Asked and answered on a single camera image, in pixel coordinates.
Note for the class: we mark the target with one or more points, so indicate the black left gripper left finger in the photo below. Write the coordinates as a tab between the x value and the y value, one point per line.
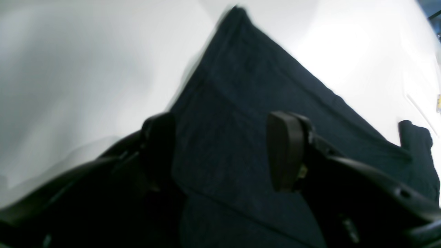
157	150

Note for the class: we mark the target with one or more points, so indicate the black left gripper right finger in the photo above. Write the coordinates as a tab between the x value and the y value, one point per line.
290	137

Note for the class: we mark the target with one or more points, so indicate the black T-shirt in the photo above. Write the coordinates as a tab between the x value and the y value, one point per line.
220	154

